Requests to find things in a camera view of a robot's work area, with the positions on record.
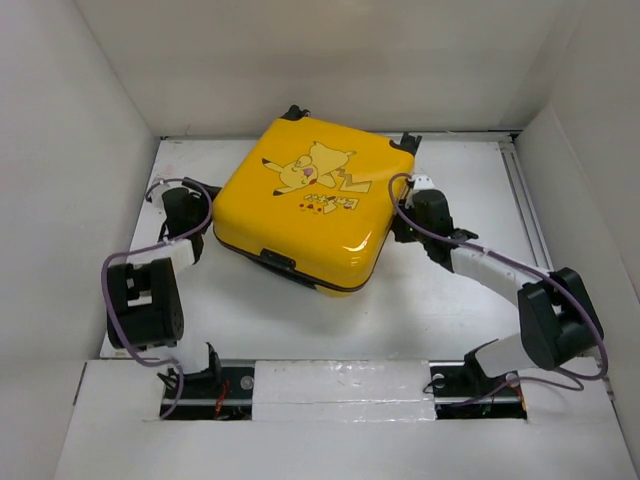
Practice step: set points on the aluminium frame rail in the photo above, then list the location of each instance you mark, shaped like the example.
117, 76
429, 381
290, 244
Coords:
567, 221

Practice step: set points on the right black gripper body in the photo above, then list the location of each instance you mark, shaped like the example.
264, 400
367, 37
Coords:
405, 232

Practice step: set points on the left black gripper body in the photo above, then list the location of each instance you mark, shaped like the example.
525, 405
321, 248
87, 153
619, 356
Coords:
201, 205

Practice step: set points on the yellow hard-shell suitcase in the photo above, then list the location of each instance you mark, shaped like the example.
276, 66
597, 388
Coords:
312, 201

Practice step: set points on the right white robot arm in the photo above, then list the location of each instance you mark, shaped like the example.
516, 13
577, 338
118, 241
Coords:
559, 329

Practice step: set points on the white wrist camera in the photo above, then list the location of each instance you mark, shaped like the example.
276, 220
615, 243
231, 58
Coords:
419, 182
159, 186

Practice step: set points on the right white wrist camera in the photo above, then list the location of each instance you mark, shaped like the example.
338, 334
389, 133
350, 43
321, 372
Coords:
419, 182

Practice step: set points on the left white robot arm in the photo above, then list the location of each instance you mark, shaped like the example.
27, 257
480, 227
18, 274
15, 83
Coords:
139, 287

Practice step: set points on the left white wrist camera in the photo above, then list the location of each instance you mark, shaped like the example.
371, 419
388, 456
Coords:
159, 186

